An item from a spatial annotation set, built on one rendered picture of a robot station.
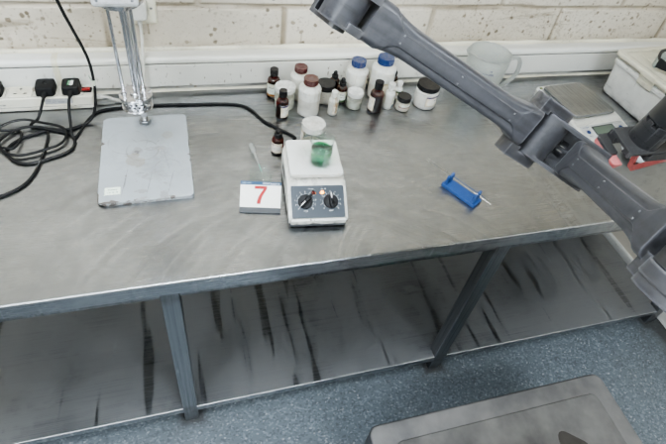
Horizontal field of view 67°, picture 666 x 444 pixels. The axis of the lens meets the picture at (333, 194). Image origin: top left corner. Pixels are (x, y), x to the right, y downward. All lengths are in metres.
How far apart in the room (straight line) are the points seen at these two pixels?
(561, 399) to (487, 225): 0.54
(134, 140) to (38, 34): 0.36
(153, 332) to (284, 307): 0.43
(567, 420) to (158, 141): 1.24
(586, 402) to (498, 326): 0.48
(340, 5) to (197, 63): 0.78
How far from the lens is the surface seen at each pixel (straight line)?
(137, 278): 1.03
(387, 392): 1.76
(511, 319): 1.96
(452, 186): 1.27
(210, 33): 1.44
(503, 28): 1.75
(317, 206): 1.09
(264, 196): 1.13
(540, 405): 1.50
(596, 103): 1.76
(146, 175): 1.21
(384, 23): 0.72
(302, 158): 1.13
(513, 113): 0.82
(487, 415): 1.42
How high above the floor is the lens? 1.58
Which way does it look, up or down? 45 degrees down
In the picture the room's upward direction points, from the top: 10 degrees clockwise
